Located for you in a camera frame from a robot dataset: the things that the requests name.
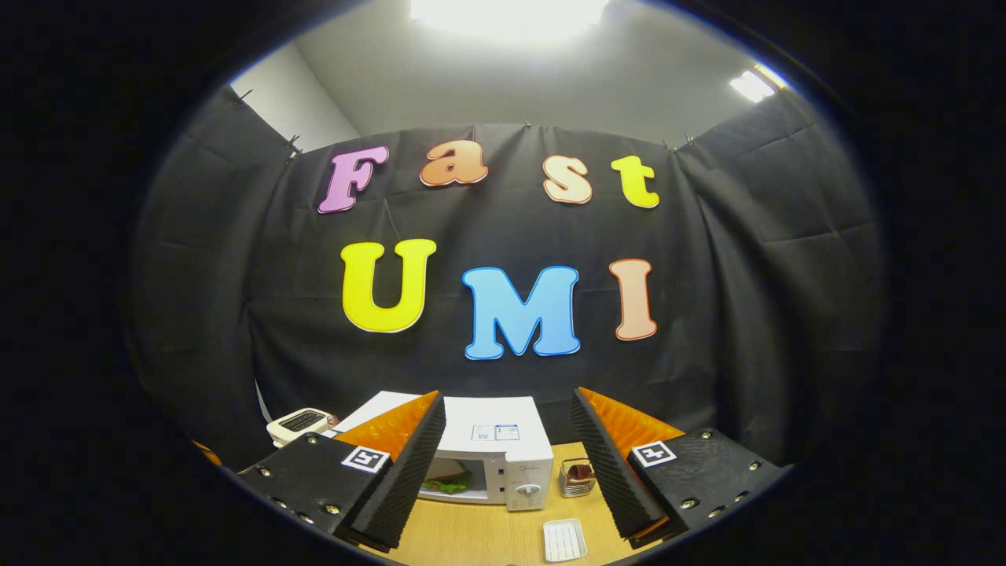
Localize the sandwich with lettuce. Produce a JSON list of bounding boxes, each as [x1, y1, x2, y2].
[[423, 460, 474, 495]]

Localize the metal mesh utensil holder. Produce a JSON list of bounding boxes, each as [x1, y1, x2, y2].
[[559, 458, 597, 499]]

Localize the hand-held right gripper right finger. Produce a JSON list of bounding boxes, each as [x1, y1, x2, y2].
[[571, 387, 791, 549]]

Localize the white rectangular tray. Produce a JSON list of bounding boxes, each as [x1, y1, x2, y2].
[[542, 518, 589, 564]]

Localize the white toaster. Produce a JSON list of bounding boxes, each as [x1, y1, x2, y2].
[[266, 407, 340, 449]]

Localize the small ceiling light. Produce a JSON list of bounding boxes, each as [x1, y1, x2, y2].
[[729, 64, 787, 104]]

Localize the black backdrop cloth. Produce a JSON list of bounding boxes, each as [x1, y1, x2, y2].
[[126, 85, 887, 472]]

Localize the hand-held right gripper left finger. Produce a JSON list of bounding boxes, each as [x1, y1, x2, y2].
[[236, 390, 447, 551]]

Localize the large ceiling light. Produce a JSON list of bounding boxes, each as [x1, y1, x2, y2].
[[409, 0, 610, 42]]

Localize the white microwave oven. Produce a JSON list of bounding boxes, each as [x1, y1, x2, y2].
[[329, 391, 555, 513]]

